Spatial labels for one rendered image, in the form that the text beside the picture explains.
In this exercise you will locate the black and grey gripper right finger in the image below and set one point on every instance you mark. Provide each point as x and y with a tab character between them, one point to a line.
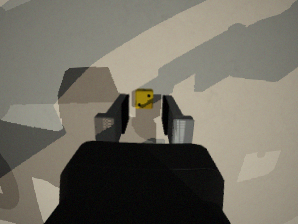
176	126

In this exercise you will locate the yellow die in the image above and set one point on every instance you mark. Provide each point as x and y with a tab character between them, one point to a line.
144	99

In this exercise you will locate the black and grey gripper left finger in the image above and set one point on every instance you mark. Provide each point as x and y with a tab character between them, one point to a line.
110	125

